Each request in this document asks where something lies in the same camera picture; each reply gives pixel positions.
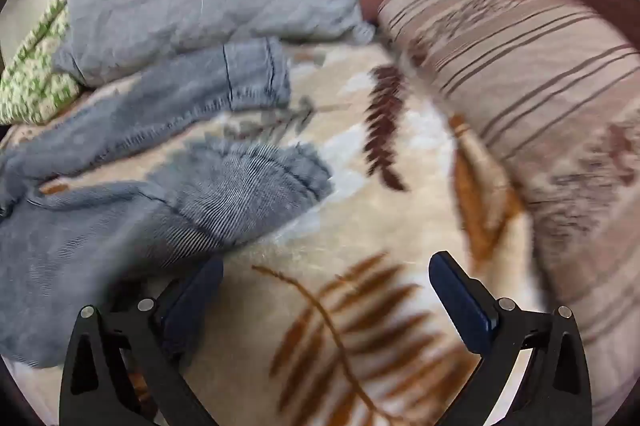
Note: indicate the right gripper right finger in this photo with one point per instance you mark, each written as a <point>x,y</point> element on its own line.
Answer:
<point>555,389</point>

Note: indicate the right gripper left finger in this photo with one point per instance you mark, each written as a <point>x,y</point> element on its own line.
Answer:
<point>96,388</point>

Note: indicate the blue denim jeans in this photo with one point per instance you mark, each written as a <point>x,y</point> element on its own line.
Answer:
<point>63,251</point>

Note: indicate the leaf print blanket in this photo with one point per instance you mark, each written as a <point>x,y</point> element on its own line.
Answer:
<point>331,319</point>

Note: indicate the green patterned quilt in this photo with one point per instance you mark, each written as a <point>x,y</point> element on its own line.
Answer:
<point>32,92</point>

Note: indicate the striped beige pillow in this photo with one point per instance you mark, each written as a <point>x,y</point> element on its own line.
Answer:
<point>552,89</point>

